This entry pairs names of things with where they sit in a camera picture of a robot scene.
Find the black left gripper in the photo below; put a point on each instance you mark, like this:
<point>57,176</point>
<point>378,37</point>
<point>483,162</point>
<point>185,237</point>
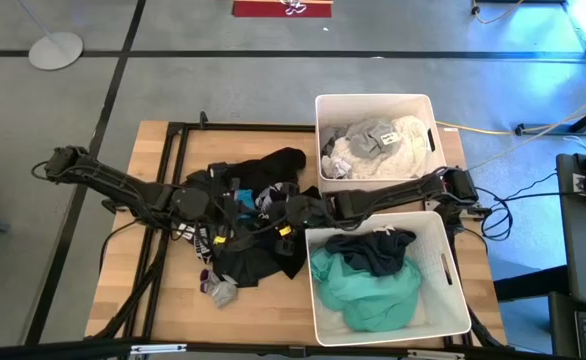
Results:
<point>220,220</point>

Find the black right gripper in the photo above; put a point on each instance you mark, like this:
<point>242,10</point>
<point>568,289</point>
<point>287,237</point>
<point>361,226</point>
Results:
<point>285,220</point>

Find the black shorts white print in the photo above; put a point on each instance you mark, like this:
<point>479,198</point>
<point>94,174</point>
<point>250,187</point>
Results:
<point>200,245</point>

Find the bright blue garment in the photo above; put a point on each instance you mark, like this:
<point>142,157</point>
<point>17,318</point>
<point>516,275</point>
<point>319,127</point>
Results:
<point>245,197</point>

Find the black pants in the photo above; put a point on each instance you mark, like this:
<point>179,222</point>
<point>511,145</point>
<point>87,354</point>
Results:
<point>295,265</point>

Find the large black garment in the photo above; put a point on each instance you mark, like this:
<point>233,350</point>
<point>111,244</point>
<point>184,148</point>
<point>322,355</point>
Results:
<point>273,165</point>

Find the dark blue garment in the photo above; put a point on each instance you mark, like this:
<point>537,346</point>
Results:
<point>373,252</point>

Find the teal green garment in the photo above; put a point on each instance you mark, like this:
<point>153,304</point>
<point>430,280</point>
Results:
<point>368,305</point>

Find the white garment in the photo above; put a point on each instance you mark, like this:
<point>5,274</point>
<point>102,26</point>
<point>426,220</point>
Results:
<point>408,150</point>

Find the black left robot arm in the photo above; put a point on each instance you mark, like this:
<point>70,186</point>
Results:
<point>118,182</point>

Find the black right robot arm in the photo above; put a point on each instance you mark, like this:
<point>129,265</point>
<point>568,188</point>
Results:
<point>398,192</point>

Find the small black garment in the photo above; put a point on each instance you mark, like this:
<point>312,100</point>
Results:
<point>245,267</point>

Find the grey and purple sock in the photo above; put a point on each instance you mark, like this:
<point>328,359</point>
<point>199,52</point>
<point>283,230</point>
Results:
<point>220,290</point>

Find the small light grey cloth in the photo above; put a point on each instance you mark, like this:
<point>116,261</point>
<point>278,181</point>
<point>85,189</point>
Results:
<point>337,167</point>

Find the white tag on grey garment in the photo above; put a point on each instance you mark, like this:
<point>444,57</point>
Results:
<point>389,138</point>

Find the white textured plastic bin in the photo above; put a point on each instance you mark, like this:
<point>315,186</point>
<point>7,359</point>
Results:
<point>373,105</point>
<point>443,310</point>

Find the red mat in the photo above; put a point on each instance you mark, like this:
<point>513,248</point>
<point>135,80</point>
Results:
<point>258,10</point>

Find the black rig beam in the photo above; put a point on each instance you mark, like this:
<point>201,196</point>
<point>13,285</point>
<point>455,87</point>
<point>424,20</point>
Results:
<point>48,350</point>

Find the round grey floor stand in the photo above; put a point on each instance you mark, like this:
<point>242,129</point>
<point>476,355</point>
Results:
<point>55,50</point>

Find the black floor stand bar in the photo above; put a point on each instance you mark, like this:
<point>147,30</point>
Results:
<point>548,129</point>

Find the black table frame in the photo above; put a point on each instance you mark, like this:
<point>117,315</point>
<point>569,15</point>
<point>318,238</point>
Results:
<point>248,127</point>

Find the silver bracket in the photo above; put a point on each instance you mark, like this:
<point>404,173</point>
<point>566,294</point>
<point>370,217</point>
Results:
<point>158,349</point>
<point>435,355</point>

